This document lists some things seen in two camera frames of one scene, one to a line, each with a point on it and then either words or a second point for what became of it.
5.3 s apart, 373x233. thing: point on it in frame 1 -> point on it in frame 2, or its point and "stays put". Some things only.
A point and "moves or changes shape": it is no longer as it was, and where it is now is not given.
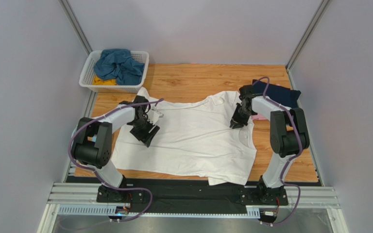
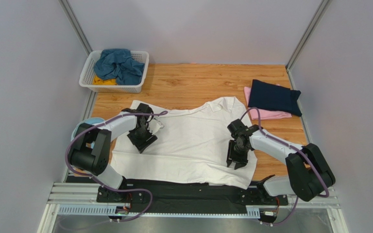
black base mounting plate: x=160 y=196 stays put
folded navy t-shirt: x=282 y=95 stays put
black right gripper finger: x=235 y=124 -> x=228 y=161
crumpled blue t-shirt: x=118 y=63 stays put
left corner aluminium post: x=67 y=9 stays put
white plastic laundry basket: x=87 y=77 stays put
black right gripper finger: x=245 y=123 -> x=240 y=163
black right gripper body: x=238 y=119 -> x=236 y=156
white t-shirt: x=194 y=138 moves or changes shape
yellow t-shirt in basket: x=97 y=80 stays put
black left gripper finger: x=139 y=134 -> x=135 y=143
